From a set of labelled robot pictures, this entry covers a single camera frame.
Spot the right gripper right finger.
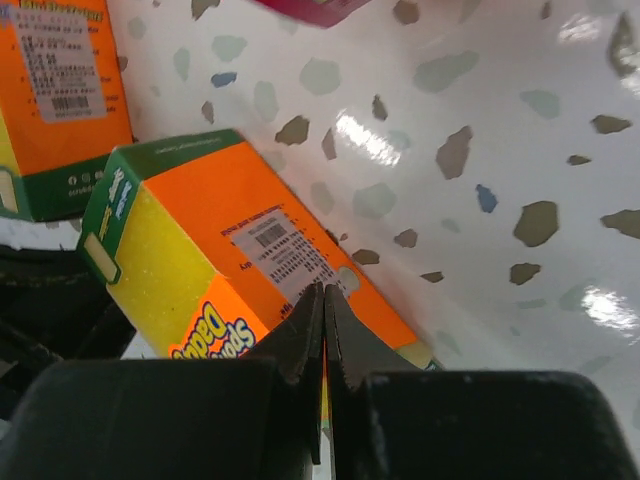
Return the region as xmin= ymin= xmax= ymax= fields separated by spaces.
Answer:
xmin=324 ymin=285 xmax=419 ymax=479

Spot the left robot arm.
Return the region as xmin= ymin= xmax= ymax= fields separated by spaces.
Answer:
xmin=1 ymin=246 xmax=135 ymax=421

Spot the Sponge Daddy multipack box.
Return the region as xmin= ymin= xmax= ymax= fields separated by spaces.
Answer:
xmin=78 ymin=129 xmax=437 ymax=369

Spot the pink Scrub Mommy box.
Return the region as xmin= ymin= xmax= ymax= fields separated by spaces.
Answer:
xmin=257 ymin=0 xmax=369 ymax=28

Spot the Sponge Daddy yellow green box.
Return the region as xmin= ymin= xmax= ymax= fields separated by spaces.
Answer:
xmin=1 ymin=0 xmax=133 ymax=222

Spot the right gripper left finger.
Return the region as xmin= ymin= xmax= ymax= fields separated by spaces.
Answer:
xmin=244 ymin=283 xmax=324 ymax=465

